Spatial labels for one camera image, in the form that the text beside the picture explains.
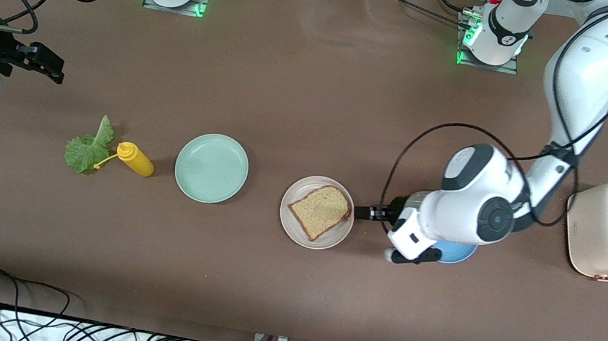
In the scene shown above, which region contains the brown bread slice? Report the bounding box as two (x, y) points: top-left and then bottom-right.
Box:
(283, 179), (355, 247)

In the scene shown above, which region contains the green lettuce leaf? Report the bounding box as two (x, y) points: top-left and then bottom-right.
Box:
(62, 110), (119, 178)

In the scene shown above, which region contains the yellow mustard squeeze bottle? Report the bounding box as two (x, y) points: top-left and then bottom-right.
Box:
(94, 137), (158, 179)

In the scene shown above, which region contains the beige plate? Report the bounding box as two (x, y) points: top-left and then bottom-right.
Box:
(274, 171), (360, 255)

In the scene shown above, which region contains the blue plate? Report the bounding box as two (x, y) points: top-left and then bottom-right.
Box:
(431, 236), (480, 269)

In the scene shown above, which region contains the green plate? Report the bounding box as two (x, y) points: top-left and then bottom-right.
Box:
(170, 128), (254, 210)

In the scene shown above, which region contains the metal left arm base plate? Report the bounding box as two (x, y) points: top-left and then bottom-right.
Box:
(451, 9), (527, 76)

